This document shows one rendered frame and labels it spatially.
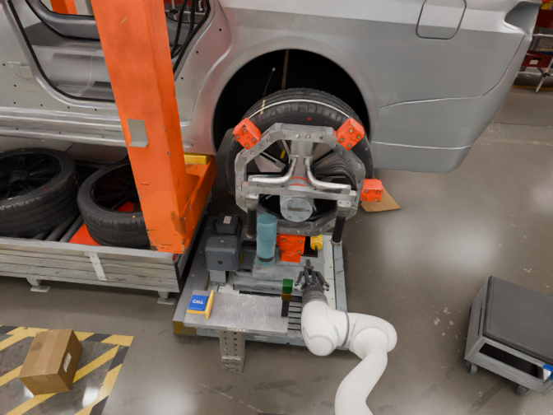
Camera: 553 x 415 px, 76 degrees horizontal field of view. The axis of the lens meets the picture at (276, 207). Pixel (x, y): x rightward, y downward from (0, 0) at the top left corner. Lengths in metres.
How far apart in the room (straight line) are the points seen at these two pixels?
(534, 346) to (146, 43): 1.95
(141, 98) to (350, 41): 0.89
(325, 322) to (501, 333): 1.07
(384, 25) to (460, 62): 0.37
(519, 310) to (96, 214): 2.16
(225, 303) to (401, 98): 1.22
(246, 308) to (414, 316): 1.09
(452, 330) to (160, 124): 1.86
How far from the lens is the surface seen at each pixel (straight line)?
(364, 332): 1.12
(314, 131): 1.41
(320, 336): 1.07
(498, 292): 2.15
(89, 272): 2.20
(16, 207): 2.36
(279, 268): 2.03
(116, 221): 2.01
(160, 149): 1.39
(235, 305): 1.60
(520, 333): 2.04
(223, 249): 1.89
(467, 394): 2.16
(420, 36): 1.74
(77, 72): 2.99
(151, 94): 1.30
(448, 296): 2.48
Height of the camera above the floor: 1.75
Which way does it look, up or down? 39 degrees down
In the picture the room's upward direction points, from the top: 3 degrees clockwise
